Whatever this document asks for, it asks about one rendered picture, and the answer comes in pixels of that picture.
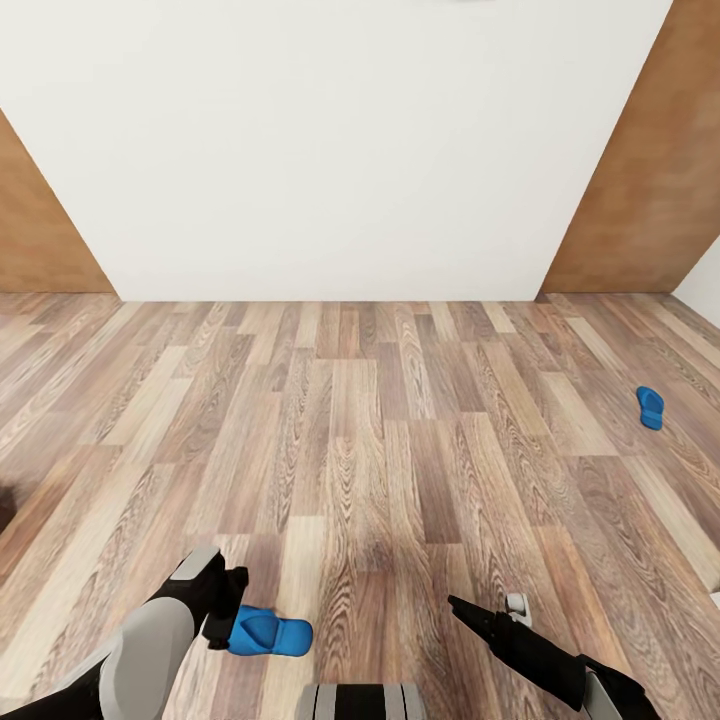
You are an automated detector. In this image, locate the robot trunk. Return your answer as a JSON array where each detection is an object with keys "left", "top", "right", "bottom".
[{"left": 293, "top": 684, "right": 427, "bottom": 720}]

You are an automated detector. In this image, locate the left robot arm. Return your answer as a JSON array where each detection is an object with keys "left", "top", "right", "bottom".
[{"left": 0, "top": 546, "right": 249, "bottom": 720}]

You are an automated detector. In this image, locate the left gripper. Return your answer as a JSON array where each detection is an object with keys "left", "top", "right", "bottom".
[{"left": 201, "top": 568, "right": 249, "bottom": 651}]

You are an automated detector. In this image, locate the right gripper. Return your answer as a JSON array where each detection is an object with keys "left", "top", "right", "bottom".
[{"left": 448, "top": 595, "right": 555, "bottom": 691}]

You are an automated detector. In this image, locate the sandal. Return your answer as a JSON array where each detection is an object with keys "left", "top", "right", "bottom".
[
  {"left": 637, "top": 386, "right": 664, "bottom": 431},
  {"left": 227, "top": 605, "right": 313, "bottom": 657}
]

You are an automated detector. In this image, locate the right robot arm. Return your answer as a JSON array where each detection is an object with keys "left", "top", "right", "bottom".
[{"left": 448, "top": 593, "right": 661, "bottom": 720}]

